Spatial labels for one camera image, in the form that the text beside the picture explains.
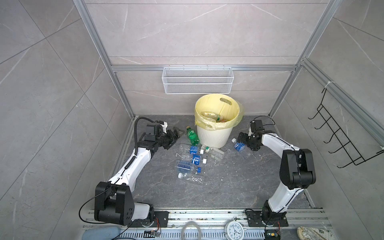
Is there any clear bottle blue cap bottom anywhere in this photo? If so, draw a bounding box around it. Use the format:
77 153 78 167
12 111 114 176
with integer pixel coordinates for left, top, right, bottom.
176 161 203 174

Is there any white wire mesh basket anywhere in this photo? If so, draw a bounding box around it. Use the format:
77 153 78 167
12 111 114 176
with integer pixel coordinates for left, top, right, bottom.
162 67 234 95

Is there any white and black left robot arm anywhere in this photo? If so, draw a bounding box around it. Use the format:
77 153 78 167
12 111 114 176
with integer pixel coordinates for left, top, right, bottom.
92 117 186 227

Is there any black wire hook rack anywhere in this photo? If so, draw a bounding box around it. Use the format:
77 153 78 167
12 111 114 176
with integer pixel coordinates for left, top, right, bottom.
308 88 384 169

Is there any blue label bottle white cap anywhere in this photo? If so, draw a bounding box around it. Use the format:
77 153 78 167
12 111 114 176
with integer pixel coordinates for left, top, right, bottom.
179 144 207 155

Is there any clear square bottle green ring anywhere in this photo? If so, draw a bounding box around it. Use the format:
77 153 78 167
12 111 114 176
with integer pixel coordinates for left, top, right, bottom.
201 145 225 161

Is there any clear bottle green label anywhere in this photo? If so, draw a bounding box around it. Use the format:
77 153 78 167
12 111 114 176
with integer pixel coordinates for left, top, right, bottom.
201 112 224 122

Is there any clear tube loop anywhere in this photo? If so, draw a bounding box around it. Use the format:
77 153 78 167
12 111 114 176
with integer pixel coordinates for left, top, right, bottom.
181 221 203 240

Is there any green bottle near bin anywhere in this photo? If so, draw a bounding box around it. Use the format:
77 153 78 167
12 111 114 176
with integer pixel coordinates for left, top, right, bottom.
187 126 200 146

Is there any white bin with yellow bag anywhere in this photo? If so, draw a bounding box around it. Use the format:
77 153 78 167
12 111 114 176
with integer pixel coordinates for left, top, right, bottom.
195 94 244 149

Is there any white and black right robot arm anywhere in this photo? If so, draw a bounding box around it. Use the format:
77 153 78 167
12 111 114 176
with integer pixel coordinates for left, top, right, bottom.
237 120 316 226

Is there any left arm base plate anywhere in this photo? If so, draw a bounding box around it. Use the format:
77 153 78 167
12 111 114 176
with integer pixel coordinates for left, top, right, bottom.
130 211 170 228

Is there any crushed clear bottle white cap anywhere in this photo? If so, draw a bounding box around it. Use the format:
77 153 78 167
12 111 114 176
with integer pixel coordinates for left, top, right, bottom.
178 173 204 185

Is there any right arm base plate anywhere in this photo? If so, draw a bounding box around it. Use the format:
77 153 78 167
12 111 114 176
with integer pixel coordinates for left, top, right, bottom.
245 209 289 227

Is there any white analog clock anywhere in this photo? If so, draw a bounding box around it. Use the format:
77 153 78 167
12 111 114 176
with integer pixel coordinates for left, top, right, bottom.
225 221 245 240

